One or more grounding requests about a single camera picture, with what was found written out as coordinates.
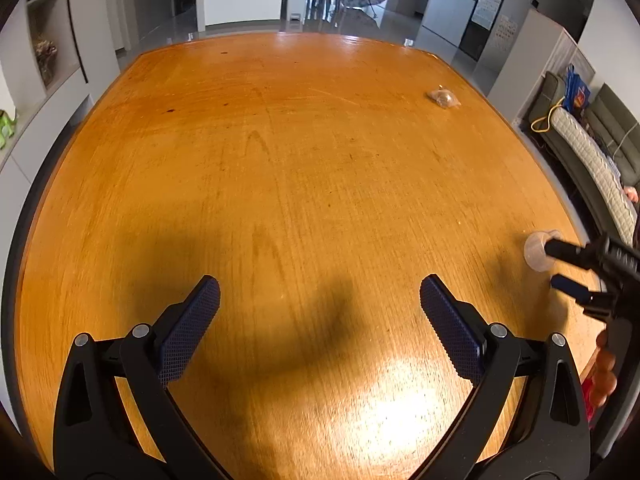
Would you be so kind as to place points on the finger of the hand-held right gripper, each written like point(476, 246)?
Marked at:
point(570, 250)
point(575, 288)

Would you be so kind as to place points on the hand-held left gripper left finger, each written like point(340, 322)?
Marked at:
point(192, 330)

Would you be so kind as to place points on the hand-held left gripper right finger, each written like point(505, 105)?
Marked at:
point(450, 330)

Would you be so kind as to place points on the clear plastic cup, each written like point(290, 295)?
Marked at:
point(535, 252)

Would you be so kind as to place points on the person's right hand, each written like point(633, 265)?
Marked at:
point(607, 365)

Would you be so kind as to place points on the grey quilted blanket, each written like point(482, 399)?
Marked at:
point(590, 155)

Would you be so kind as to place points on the red cloth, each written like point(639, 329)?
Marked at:
point(590, 400)

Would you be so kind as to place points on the dark green sofa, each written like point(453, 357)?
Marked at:
point(607, 115)

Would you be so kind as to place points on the blue bag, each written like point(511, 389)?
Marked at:
point(577, 92)

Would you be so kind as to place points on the small clear wrapper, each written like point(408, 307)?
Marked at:
point(442, 97)

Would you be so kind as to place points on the white low cabinet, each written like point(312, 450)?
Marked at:
point(530, 50)

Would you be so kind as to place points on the white shelf cabinet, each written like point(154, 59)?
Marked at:
point(450, 10)

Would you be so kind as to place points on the green toy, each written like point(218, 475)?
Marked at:
point(7, 127)

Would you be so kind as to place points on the brown dried decoration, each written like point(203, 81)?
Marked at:
point(46, 60)

